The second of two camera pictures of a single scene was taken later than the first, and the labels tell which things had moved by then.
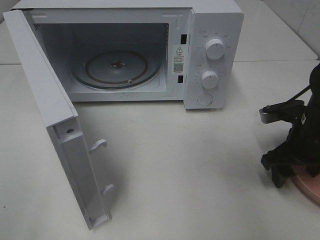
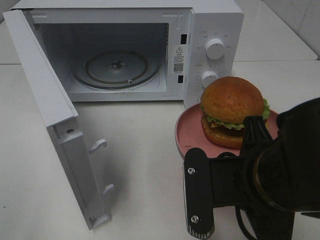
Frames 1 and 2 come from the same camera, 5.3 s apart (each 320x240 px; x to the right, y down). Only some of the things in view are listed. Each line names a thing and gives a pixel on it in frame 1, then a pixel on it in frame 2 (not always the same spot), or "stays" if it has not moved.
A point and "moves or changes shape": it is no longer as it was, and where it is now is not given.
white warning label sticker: (178, 59) stays
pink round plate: (305, 180) moves or changes shape
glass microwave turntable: (116, 70) stays
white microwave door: (61, 119) stays
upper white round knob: (215, 48) stays
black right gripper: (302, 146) → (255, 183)
